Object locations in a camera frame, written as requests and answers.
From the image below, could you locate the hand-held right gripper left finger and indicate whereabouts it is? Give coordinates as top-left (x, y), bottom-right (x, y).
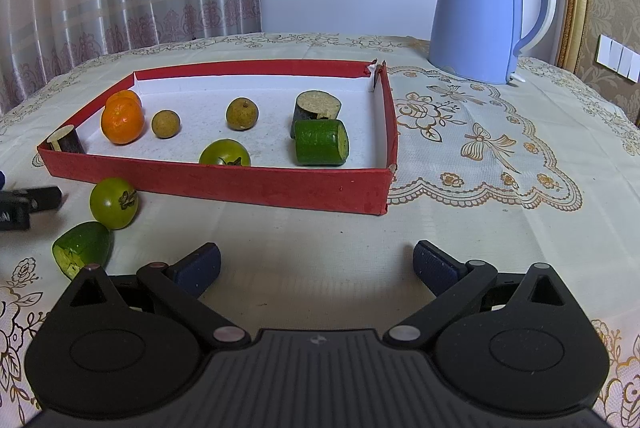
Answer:
top-left (60, 242), bottom-right (251, 352)

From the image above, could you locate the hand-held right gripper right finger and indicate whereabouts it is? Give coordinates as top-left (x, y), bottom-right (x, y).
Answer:
top-left (382, 239), bottom-right (576, 352)

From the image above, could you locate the large eggplant piece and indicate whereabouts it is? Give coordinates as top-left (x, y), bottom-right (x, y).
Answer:
top-left (46, 125), bottom-right (87, 154)

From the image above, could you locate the large green tomato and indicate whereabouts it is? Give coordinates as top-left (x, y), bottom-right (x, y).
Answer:
top-left (89, 177), bottom-right (140, 231)

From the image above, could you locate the red cardboard box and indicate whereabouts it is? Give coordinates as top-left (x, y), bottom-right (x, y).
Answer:
top-left (36, 59), bottom-right (400, 217)

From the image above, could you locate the large orange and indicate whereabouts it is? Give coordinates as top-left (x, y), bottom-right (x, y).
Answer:
top-left (101, 98), bottom-right (146, 146)

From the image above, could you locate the small green tomato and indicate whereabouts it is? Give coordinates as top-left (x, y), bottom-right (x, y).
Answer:
top-left (199, 138), bottom-right (252, 167)

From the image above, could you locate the brown longan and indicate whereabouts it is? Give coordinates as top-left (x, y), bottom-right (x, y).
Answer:
top-left (226, 97), bottom-right (260, 132)
top-left (151, 109), bottom-right (181, 139)

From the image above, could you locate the cylindrical cucumber piece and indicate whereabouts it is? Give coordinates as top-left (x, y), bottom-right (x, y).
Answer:
top-left (292, 119), bottom-right (350, 167)

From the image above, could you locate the tapered cucumber end piece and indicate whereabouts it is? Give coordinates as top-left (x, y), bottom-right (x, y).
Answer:
top-left (51, 221), bottom-right (115, 280)

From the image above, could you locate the small orange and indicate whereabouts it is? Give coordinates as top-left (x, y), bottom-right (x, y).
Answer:
top-left (106, 89), bottom-right (143, 109)

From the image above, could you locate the small eggplant piece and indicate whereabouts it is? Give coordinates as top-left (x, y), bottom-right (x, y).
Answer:
top-left (291, 91), bottom-right (344, 139)

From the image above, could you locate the light blue electric kettle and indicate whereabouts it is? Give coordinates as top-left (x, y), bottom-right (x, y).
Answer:
top-left (427, 0), bottom-right (558, 85)

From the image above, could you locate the white wall switch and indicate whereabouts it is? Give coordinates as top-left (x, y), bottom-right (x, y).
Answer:
top-left (595, 33), bottom-right (640, 84)

